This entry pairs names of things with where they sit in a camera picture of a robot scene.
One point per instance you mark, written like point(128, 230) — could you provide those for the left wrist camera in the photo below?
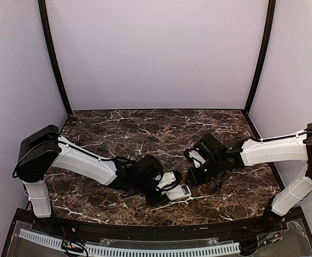
point(169, 181)

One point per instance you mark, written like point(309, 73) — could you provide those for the black frame post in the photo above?
point(261, 56)
point(52, 55)

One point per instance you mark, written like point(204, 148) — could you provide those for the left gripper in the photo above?
point(157, 199)

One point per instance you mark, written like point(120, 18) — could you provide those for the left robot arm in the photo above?
point(46, 148)

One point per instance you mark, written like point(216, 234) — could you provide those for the white remote control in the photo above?
point(179, 192)

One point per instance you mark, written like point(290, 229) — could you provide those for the black front rail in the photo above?
point(240, 229)

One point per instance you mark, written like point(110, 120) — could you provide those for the white slotted cable duct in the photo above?
point(97, 250)

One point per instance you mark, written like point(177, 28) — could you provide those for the right black frame post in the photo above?
point(261, 56)

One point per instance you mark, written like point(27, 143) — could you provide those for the left black frame post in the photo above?
point(52, 55)

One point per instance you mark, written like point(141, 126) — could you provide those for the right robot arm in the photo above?
point(210, 157)

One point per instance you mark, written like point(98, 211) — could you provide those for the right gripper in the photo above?
point(195, 179)

